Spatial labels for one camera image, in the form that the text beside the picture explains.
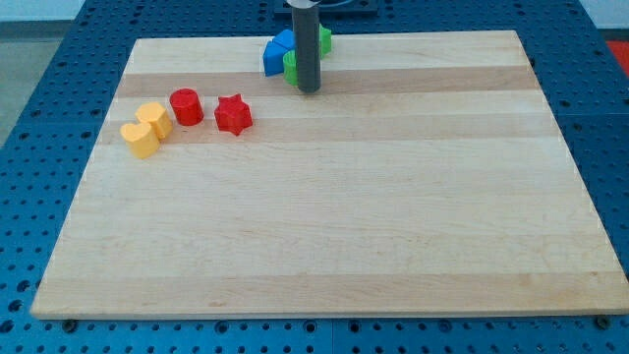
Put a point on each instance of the blue pentagon block front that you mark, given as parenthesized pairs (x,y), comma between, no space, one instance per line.
(272,57)

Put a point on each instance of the wooden board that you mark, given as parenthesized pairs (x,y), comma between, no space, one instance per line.
(427,177)

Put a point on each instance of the blue block rear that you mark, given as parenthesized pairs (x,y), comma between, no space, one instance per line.
(285,39)

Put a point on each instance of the red star block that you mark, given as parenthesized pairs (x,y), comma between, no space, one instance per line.
(233,114)

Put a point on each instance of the green cylinder block front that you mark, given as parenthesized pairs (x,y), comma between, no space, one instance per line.
(290,68)

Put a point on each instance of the green block rear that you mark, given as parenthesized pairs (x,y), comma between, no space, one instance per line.
(325,41)

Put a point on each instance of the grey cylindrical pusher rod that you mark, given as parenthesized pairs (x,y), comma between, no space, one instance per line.
(305,19)

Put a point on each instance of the yellow heart block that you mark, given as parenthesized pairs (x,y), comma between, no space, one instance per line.
(140,139)

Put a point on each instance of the red cylinder block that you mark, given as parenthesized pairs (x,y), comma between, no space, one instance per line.
(185,103)

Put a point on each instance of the yellow hexagon block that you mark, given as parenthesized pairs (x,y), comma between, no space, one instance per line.
(156,115)

